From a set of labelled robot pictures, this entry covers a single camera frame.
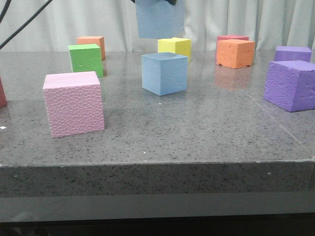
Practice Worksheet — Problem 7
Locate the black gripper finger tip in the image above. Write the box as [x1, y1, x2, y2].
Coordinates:
[166, 0, 177, 5]

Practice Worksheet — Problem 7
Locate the textured light blue block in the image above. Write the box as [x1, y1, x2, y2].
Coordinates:
[135, 0, 185, 39]

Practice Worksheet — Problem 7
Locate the smooth light blue block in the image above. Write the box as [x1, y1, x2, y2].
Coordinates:
[141, 52, 188, 96]

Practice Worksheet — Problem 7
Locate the yellow foam block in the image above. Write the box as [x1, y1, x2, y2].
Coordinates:
[157, 37, 191, 62]

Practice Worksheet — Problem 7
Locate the red block far right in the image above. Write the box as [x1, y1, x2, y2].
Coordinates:
[217, 34, 249, 41]

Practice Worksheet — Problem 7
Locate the orange block far left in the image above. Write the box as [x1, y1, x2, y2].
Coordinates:
[76, 36, 106, 60]

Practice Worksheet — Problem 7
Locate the orange block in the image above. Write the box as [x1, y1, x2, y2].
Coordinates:
[216, 39, 255, 69]
[76, 36, 106, 60]

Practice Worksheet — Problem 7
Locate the orange block right side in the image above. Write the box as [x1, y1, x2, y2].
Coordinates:
[216, 39, 255, 69]

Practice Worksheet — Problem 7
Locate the green foam block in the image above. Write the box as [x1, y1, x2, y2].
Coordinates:
[68, 44, 104, 78]

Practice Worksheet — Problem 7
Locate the far purple foam block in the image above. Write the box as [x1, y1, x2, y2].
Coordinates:
[274, 46, 312, 62]

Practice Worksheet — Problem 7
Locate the purple foam block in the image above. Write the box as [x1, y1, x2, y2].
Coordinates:
[263, 60, 315, 112]
[274, 46, 312, 62]

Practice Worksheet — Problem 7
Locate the pink foam block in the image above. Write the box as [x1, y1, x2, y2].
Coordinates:
[43, 71, 105, 138]

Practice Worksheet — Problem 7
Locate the near purple foam block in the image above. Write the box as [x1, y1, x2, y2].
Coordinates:
[263, 60, 315, 112]

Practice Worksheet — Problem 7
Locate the dark red block left edge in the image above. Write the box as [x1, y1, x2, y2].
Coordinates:
[0, 79, 7, 108]

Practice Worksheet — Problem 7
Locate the black cable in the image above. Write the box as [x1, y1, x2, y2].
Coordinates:
[0, 0, 53, 49]
[0, 0, 12, 21]

